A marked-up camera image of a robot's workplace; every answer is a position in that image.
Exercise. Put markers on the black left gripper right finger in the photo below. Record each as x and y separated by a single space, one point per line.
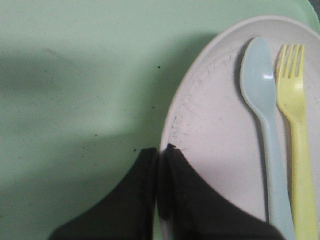
196 211

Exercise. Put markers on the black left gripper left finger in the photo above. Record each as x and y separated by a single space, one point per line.
126 213

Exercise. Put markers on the cream round plate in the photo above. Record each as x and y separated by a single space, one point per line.
218 133

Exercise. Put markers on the yellow plastic fork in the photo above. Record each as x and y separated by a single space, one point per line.
291 100

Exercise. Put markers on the light green plastic tray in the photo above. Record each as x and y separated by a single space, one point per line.
86 84

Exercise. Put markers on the pale blue plastic spoon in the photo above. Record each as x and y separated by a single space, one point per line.
258 87

